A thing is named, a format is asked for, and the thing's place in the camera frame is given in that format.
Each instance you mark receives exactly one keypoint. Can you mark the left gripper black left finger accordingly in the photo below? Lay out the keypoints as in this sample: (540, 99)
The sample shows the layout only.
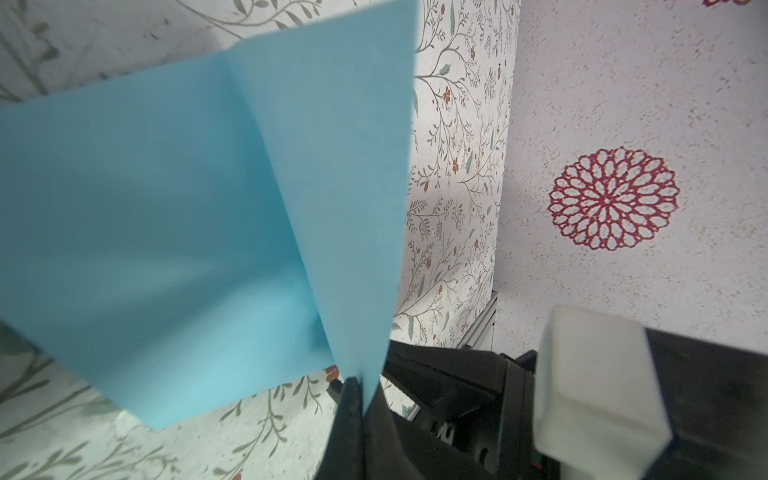
(343, 458)

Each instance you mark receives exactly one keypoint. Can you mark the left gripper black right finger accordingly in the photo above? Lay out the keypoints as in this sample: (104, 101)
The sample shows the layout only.
(395, 448)

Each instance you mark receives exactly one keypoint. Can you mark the light blue paper sheet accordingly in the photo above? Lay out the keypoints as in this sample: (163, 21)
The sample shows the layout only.
(193, 234)

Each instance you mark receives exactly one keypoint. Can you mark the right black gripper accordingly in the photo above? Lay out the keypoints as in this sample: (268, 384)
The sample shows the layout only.
(478, 407)

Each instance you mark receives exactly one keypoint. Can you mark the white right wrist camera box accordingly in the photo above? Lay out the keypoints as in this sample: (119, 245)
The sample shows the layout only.
(598, 408)

